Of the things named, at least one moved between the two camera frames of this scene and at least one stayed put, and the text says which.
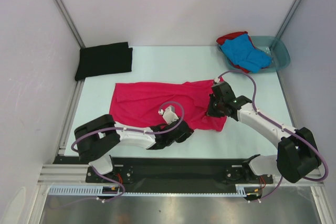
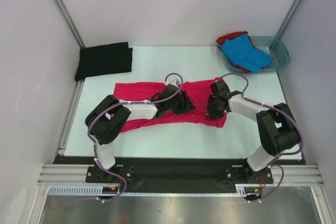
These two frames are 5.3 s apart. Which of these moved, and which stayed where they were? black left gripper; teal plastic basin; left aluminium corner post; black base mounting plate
Moved: black left gripper
Stayed: black base mounting plate; left aluminium corner post; teal plastic basin
